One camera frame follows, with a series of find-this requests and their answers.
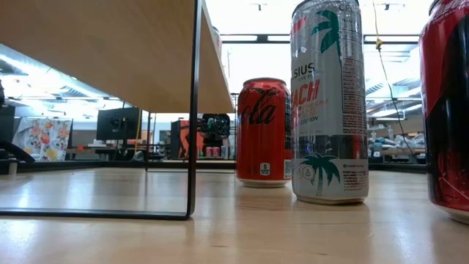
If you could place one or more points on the red black Coca-Cola can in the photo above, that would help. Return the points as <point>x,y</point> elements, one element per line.
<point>264,139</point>
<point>447,110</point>

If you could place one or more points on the white Celsius can black lid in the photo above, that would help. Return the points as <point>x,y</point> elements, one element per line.
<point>326,110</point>
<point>217,42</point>

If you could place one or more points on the wooden shelf black metal legs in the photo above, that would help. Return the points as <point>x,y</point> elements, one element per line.
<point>110,44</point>

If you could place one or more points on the background black robot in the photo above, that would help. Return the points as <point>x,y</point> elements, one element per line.
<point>216,126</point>

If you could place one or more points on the pink red container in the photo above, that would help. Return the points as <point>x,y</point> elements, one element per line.
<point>212,152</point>

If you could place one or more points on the orange red panel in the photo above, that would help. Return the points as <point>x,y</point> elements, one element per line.
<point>200,141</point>

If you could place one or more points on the yellow pole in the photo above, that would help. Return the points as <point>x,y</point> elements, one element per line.
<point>138,132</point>

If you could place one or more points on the black monitor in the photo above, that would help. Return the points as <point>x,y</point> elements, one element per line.
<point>117,124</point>

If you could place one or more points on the cluttered workbench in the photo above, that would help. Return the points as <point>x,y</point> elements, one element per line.
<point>397,143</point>

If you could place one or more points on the floral patterned cloth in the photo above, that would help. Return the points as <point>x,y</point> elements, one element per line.
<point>44,141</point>

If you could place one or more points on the black rectangular object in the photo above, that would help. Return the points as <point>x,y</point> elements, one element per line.
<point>6,124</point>

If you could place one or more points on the black overhead frame beam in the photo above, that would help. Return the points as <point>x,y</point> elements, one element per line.
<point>262,38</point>

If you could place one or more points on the black metal table frame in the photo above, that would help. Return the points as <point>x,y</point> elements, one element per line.
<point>73,165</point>

